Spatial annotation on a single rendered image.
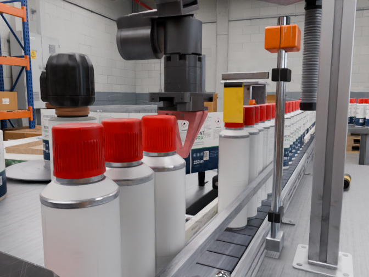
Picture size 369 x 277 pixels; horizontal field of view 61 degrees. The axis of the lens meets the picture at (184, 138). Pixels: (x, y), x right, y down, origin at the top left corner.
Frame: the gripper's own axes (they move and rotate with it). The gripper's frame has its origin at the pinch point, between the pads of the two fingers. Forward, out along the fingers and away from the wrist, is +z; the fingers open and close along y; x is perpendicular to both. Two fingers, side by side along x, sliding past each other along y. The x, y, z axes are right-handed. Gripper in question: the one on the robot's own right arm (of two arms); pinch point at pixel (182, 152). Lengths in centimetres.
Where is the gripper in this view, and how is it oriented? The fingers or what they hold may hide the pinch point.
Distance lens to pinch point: 49.1
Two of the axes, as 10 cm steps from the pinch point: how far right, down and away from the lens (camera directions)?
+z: 0.0, 9.9, 1.2
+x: 9.0, 0.5, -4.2
